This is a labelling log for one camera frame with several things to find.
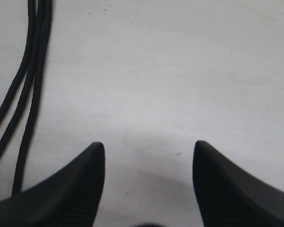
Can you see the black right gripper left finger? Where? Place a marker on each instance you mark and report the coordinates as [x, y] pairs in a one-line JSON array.
[[69, 198]]

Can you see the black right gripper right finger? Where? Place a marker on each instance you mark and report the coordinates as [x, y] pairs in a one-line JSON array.
[[228, 196]]

